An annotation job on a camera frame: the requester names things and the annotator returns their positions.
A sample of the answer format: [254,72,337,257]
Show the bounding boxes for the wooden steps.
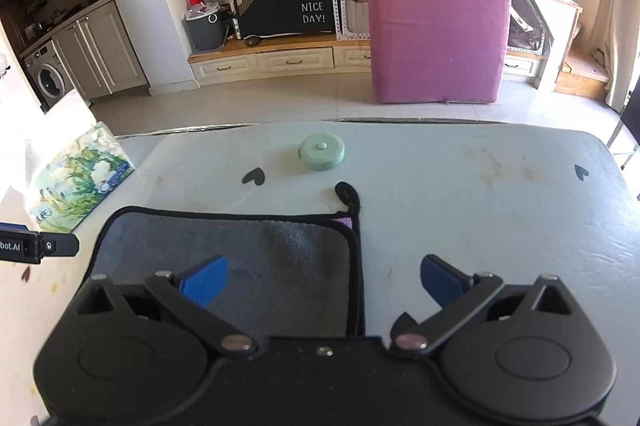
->
[554,46,612,101]

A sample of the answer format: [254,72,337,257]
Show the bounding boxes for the washing machine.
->
[24,40,76,111]

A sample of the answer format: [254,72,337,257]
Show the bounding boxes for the white paper bag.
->
[0,90,98,207]

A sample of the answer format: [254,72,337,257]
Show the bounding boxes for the cream drawer cabinet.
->
[188,33,543,88]

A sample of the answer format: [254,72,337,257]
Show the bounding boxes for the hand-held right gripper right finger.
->
[389,255,576,355]

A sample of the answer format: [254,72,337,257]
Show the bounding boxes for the pink cushioned chair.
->
[368,0,513,105]

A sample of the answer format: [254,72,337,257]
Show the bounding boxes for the black chair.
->
[606,91,640,202]

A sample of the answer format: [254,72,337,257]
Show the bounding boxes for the grey trash bin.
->
[185,10,226,52]

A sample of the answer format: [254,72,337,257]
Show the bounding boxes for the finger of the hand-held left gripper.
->
[40,233,80,258]

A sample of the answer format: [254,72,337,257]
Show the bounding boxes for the grey kitchen cabinet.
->
[51,0,150,102]

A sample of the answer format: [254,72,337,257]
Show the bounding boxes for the grey towel with black trim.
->
[92,182,368,339]

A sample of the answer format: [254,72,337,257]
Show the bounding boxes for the floral tissue pack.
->
[24,121,136,234]

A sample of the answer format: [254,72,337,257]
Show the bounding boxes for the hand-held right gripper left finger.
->
[75,255,261,357]

